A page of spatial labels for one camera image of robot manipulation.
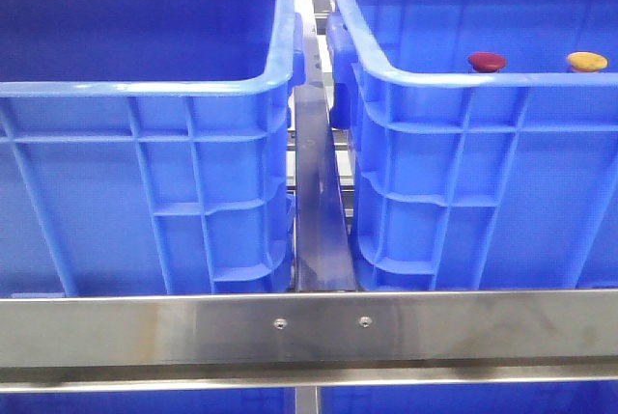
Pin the lower right blue crate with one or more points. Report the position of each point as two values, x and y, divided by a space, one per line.
534 397

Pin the steel vertical rack post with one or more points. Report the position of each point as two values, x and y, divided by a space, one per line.
308 400

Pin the left blue plastic crate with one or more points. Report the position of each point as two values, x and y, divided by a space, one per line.
143 146

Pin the red mushroom push button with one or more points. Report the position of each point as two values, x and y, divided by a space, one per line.
486 62

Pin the right rail screw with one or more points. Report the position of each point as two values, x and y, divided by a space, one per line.
365 321

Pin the yellow mushroom push button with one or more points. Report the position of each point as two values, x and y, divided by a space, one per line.
587 61

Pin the right blue plastic crate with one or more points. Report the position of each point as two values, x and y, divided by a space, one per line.
482 181

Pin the steel centre divider bar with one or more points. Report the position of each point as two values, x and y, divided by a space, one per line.
322 252

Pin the rail screw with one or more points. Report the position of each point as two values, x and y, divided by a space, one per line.
365 321
280 323

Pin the steel front rack rail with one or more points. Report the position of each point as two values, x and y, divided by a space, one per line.
229 341

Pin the left rail screw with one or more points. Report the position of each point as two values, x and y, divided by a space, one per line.
280 323

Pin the lower left blue crate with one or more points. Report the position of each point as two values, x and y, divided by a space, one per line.
253 400

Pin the blue plastic crate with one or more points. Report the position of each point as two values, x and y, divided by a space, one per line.
143 146
482 181

